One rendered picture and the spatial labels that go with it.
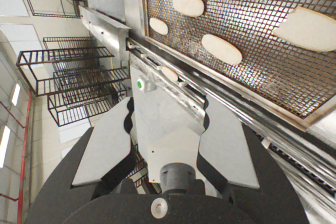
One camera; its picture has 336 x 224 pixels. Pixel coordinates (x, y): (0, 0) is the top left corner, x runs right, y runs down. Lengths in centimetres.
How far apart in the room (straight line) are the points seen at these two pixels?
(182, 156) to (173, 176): 8
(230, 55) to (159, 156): 41
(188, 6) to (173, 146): 42
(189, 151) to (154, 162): 15
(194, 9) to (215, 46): 9
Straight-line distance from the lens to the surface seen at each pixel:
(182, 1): 34
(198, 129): 51
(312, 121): 28
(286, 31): 24
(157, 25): 43
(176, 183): 51
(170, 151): 47
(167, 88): 49
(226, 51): 27
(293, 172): 40
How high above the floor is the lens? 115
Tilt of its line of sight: 35 degrees down
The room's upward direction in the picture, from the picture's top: 109 degrees counter-clockwise
